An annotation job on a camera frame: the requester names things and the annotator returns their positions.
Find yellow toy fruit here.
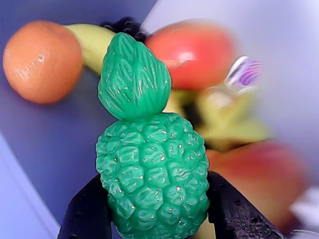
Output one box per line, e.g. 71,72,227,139
164,89,272,152

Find yellow toy banana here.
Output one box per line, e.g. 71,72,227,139
63,23,118,78

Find orange toy fruit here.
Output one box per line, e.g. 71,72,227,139
2,20,84,105

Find purple striped wrapper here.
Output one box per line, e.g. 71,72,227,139
223,56,264,97

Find green toy pineapple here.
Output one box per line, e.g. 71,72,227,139
95,32,210,239

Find red orange toy peach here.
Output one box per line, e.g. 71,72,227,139
206,141,310,231

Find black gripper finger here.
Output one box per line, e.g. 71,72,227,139
57,175,118,239
207,171,287,239

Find dark toy grapes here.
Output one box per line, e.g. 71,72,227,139
99,16,148,42

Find red toy apple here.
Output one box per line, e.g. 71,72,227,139
144,21,237,91

